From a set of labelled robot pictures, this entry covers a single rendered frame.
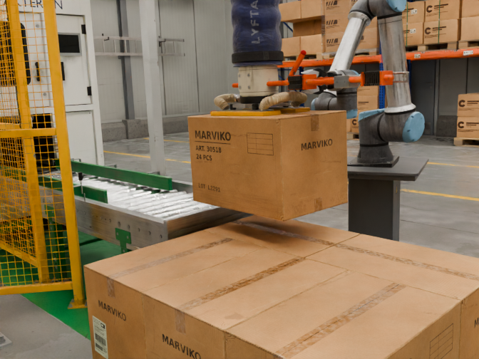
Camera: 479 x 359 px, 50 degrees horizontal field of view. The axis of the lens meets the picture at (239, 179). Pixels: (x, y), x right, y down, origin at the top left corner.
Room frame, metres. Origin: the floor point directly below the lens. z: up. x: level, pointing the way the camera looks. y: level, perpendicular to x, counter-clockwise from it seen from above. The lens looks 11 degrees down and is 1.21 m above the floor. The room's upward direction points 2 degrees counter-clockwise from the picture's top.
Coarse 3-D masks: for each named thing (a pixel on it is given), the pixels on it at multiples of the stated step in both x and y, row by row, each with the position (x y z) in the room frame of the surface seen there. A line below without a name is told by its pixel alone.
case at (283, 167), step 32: (192, 128) 2.35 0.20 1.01; (224, 128) 2.18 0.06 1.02; (256, 128) 2.02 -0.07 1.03; (288, 128) 1.95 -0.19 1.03; (320, 128) 2.07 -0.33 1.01; (192, 160) 2.36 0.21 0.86; (224, 160) 2.19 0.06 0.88; (256, 160) 2.03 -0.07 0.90; (288, 160) 1.94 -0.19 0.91; (320, 160) 2.07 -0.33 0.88; (224, 192) 2.19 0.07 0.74; (256, 192) 2.04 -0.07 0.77; (288, 192) 1.94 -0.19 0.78; (320, 192) 2.06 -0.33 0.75
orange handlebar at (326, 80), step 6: (318, 78) 2.02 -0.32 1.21; (324, 78) 2.00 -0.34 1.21; (330, 78) 1.97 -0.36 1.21; (354, 78) 1.89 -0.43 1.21; (360, 78) 1.87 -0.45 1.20; (384, 78) 1.80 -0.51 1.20; (390, 78) 1.80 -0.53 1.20; (234, 84) 2.37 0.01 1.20; (270, 84) 2.20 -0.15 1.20; (276, 84) 2.18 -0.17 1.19; (282, 84) 2.15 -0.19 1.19; (312, 84) 2.04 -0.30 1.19; (318, 84) 2.01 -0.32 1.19; (324, 84) 1.99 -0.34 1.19; (330, 84) 2.02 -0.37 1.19
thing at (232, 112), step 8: (232, 104) 2.27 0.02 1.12; (256, 104) 2.17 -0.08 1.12; (216, 112) 2.29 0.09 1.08; (224, 112) 2.26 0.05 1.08; (232, 112) 2.21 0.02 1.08; (240, 112) 2.18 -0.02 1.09; (248, 112) 2.14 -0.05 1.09; (256, 112) 2.11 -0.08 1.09; (264, 112) 2.08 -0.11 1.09; (272, 112) 2.11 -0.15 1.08; (280, 112) 2.14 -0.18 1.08
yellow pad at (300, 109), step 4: (244, 108) 2.46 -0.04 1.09; (248, 108) 2.44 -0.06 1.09; (272, 108) 2.32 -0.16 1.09; (276, 108) 2.31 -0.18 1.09; (280, 108) 2.29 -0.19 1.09; (284, 108) 2.27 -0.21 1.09; (288, 108) 2.25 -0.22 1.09; (292, 108) 2.23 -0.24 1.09; (296, 108) 2.22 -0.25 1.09; (300, 108) 2.23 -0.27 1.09; (304, 108) 2.24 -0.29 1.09; (308, 108) 2.26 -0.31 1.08; (284, 112) 2.25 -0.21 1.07; (288, 112) 2.23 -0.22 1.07; (292, 112) 2.21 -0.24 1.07; (296, 112) 2.20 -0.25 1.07; (300, 112) 2.22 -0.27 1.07
